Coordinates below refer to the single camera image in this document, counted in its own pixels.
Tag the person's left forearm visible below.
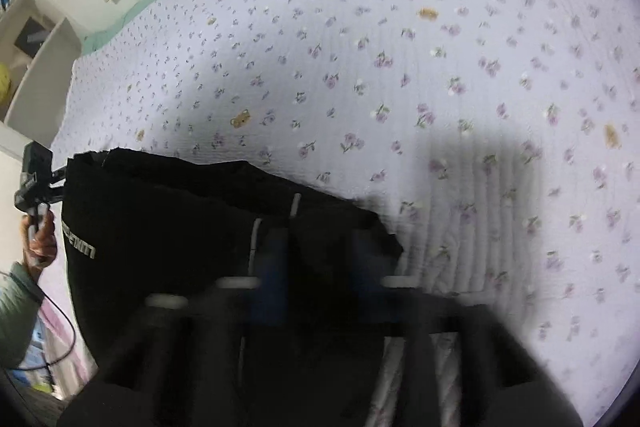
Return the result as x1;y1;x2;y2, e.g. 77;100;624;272
0;259;47;370

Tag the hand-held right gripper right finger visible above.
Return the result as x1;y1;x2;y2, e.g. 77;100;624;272
350;229;583;427

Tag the floral quilted blanket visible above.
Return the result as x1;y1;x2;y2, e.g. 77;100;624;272
50;0;640;427

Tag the white bookshelf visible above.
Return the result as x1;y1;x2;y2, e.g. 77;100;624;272
0;0;85;152

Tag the black hooded jacket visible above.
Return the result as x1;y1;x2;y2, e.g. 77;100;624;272
61;147;405;427

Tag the black cable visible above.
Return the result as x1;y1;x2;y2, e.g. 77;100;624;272
0;269;77;374

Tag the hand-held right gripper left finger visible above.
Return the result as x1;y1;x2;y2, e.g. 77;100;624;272
95;227;288;427

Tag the person's left hand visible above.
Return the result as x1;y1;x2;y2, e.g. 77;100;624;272
22;209;58;269

